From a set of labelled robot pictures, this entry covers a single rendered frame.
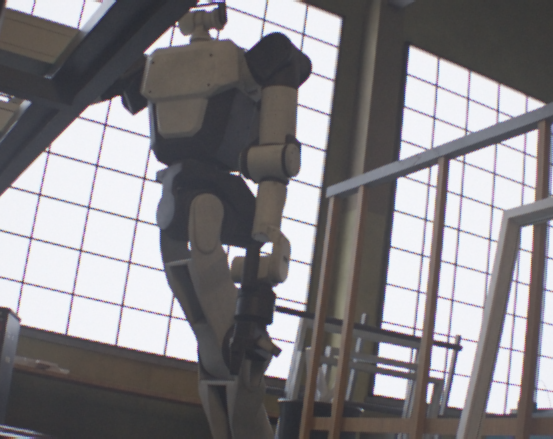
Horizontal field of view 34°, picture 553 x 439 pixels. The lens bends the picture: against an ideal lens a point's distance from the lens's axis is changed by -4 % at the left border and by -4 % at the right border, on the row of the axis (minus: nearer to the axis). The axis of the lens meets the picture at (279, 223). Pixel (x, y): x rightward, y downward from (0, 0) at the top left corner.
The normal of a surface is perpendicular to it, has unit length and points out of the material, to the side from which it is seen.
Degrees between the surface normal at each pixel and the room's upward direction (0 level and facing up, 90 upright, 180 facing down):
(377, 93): 90
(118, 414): 90
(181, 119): 95
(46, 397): 90
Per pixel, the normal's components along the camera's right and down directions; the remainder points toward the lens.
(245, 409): 0.51, 0.29
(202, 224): 0.60, -0.13
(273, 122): -0.39, -0.21
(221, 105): 0.35, -0.04
